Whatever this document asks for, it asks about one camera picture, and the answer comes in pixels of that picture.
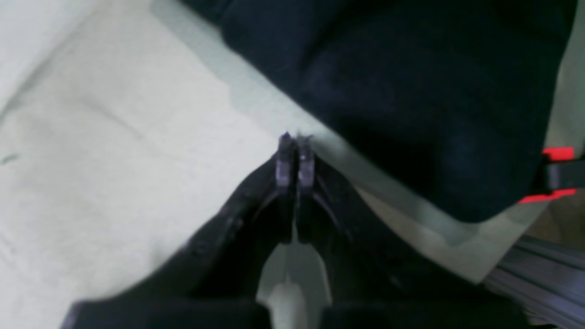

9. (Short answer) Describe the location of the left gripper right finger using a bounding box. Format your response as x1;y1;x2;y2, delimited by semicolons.
297;137;517;312

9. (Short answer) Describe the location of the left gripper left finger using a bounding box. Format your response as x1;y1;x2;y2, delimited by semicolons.
75;133;298;309

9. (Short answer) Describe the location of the dark navy T-shirt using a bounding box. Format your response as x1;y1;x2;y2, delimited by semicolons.
184;0;577;223

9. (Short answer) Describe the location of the light green table cloth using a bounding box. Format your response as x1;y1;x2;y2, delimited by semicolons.
1;0;584;329

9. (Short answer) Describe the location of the aluminium extrusion rail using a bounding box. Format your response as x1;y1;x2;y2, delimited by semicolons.
484;237;585;329

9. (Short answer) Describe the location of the blue handled centre clamp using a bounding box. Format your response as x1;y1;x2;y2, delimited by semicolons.
519;147;585;204

